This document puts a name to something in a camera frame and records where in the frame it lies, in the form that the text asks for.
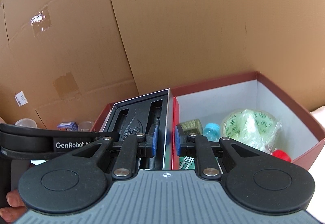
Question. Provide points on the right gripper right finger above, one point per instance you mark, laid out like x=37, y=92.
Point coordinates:
x=204, y=152

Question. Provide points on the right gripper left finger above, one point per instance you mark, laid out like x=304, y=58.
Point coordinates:
x=121, y=161

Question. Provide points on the green gold small box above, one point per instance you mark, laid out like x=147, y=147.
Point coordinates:
x=192, y=126

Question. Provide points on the red gift box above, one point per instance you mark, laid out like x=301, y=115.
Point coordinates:
x=138, y=115

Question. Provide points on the bagged green white item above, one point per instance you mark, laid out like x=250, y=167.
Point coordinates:
x=258, y=130

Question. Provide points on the person's left hand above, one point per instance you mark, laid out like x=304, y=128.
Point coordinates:
x=16, y=207

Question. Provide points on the clear round swab container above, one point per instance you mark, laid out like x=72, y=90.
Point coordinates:
x=26, y=122

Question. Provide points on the white shipping label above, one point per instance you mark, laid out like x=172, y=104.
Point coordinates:
x=21, y=99

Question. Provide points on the pink tissue pack bag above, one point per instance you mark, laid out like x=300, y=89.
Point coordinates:
x=85, y=126

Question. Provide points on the green patterned tape roll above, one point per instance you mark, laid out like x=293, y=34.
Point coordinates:
x=230, y=124

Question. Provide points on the blue playing card box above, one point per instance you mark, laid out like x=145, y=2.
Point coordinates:
x=67, y=126

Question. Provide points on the maroon storage box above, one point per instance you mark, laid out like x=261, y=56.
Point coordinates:
x=247, y=107

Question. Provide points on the red bottle cap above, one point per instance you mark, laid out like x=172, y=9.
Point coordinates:
x=281, y=155

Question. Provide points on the brown cardboard backdrop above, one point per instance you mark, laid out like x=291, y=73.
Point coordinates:
x=72, y=57

